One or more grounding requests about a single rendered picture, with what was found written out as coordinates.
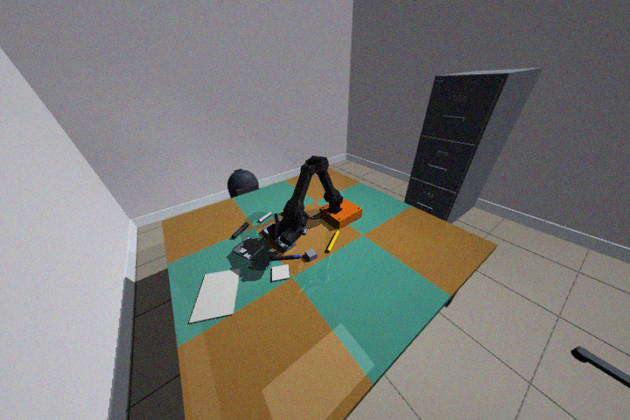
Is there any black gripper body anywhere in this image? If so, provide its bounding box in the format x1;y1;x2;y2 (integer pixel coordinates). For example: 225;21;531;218
267;220;287;240

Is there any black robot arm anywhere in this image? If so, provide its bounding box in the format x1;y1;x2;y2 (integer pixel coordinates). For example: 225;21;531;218
280;156;343;246

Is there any grey keyboard with keys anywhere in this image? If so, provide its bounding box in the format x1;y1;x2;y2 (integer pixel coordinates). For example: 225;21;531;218
262;223;296;252

